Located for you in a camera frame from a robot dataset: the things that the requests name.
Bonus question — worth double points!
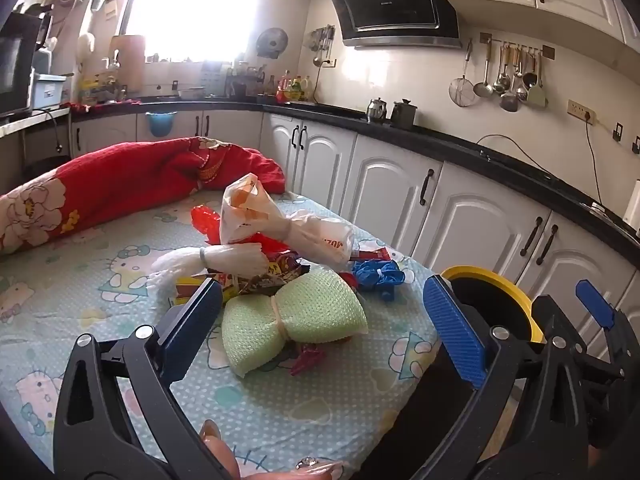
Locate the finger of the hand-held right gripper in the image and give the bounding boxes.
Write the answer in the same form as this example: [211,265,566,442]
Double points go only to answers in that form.
[575,280,640,361]
[531,295,590,356]

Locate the hanging wire strainer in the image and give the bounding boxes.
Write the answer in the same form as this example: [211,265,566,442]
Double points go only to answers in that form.
[448,40,476,108]

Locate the green mesh cloth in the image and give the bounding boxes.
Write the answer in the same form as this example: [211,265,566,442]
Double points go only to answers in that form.
[221,271,369,378]

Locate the white orange print plastic bag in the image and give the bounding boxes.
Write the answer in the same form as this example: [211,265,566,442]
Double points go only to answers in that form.
[220,173,357,268]

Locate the black kitchen countertop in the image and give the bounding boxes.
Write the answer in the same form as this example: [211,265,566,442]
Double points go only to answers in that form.
[70,95,640,241]

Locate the person's left hand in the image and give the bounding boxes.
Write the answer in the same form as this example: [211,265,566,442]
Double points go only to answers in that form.
[199,420,346,480]

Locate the group of condiment bottles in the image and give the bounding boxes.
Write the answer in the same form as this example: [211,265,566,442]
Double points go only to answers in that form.
[275,72,313,103]

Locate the dark metal pot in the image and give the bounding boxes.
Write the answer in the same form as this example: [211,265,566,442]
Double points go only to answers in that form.
[390,99,418,128]

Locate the blue white storage box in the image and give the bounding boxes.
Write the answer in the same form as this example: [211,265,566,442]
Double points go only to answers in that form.
[30,74,68,111]

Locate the group of hanging steel spoons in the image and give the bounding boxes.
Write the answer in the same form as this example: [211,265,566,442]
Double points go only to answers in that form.
[494,45,538,113]

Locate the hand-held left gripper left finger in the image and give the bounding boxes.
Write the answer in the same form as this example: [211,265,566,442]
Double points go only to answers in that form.
[52,277,236,480]

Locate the pink foil wrapper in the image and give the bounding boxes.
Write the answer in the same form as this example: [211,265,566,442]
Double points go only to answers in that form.
[289,344,326,378]

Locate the hanging steel ladle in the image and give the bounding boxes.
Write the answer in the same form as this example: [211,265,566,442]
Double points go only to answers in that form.
[474,42,496,98]

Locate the white lower kitchen cabinet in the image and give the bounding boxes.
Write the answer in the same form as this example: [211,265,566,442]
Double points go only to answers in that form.
[70,110,640,361]

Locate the white paper towel roll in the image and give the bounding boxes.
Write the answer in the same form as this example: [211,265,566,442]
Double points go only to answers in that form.
[622,177,640,231]

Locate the blue plastic basin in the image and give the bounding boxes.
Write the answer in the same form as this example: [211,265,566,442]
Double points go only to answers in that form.
[145,109,178,138]

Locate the round wall fan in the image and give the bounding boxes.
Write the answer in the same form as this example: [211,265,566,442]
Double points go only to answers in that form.
[256,27,290,58]

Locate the blue plastic bag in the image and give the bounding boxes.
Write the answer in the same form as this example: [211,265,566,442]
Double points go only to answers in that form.
[350,259,408,301]

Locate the yellow red packet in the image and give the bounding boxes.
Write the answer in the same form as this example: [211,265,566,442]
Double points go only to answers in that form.
[167,276,236,306]

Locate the wooden cutting board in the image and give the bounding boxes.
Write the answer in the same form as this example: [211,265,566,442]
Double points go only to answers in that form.
[109,35,146,93]

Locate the hanging green spatula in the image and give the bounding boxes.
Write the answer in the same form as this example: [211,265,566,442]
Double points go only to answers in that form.
[526,52,548,110]

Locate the kitchen window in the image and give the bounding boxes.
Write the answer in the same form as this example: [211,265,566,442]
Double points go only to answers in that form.
[122,0,266,63]

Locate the red floral blanket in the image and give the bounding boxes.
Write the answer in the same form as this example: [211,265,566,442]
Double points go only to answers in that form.
[0,136,286,256]

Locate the red snack wrapper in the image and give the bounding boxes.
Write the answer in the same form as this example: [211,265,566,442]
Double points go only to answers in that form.
[350,247,392,262]

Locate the black range hood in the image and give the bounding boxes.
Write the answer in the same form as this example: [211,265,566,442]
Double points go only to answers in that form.
[320,0,463,50]

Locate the cartoon cat print bedsheet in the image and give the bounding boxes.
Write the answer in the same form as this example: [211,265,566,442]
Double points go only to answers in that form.
[0,180,441,480]

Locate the red plastic bag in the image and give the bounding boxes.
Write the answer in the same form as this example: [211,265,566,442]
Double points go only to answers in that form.
[191,205,296,261]

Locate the black yellow-rimmed trash bin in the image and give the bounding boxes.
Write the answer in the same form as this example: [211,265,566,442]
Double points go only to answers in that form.
[440,266,545,346]

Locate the black power cable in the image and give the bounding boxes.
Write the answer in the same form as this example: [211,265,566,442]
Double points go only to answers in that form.
[475,120,606,211]

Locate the clear tied plastic bag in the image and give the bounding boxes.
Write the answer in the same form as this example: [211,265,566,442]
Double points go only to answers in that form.
[150,244,268,286]

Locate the wall power socket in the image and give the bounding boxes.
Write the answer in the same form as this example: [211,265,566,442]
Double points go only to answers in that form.
[567,100,598,123]

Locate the purple snack wrapper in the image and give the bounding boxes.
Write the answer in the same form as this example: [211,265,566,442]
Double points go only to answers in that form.
[220,255,311,298]

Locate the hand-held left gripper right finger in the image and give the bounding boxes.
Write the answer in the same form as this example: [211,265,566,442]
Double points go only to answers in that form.
[422,274,591,480]

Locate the black microwave oven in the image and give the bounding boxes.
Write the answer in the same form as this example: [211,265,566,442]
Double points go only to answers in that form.
[0,12,51,116]

